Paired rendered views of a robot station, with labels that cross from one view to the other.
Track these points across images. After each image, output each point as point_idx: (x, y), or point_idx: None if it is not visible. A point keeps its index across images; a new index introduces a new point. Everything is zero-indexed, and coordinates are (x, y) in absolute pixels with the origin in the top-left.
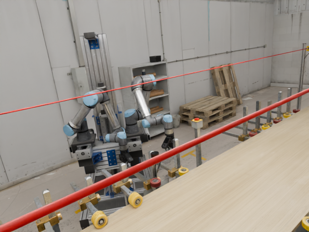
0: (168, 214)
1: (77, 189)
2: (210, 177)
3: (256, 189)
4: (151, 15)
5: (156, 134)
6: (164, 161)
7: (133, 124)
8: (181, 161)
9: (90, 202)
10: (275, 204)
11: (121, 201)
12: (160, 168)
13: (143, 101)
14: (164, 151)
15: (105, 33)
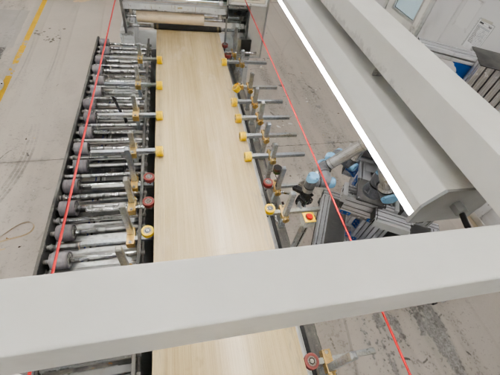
0: (222, 170)
1: (282, 133)
2: (242, 219)
3: (200, 234)
4: None
5: None
6: (446, 346)
7: (370, 182)
8: (437, 374)
9: (260, 135)
10: (177, 229)
11: (337, 225)
12: (421, 324)
13: (343, 152)
14: (489, 369)
15: (480, 65)
